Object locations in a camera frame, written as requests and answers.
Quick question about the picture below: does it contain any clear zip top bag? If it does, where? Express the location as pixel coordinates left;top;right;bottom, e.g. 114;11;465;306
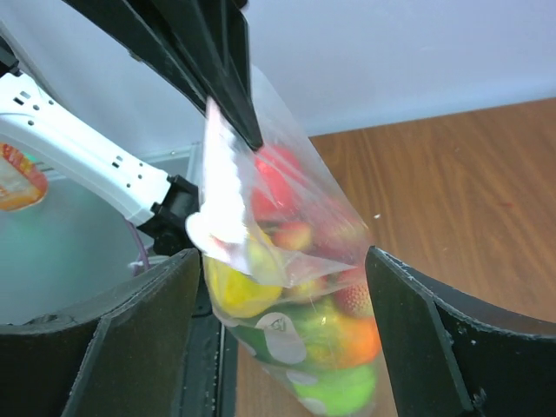
185;69;381;416

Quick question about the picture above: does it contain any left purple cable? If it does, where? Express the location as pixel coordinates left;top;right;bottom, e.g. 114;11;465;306
125;219;153;277

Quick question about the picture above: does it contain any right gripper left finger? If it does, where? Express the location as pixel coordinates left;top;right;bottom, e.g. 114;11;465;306
1;249;200;416

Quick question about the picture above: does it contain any orange fake fruit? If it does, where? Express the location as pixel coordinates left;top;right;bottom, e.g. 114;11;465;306
334;316;381;368

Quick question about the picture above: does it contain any orange snack packet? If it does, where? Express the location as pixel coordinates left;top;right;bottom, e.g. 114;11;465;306
1;142;49;212

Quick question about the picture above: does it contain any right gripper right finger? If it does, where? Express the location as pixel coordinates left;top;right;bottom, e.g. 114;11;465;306
366;246;555;416

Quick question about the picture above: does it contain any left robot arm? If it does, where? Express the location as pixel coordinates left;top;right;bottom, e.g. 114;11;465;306
1;1;263;255

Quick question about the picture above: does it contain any red fake apple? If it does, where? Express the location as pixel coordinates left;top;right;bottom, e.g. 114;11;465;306
251;145;307;222

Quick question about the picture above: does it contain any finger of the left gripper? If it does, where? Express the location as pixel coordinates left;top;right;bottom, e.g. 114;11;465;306
67;0;207;113
162;1;263;151

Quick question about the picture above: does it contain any yellow fake lemon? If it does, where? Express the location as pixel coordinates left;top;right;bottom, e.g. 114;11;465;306
203;232;285;319

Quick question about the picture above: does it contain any green fake apple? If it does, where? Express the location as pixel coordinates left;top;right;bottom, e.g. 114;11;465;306
286;365;377;416

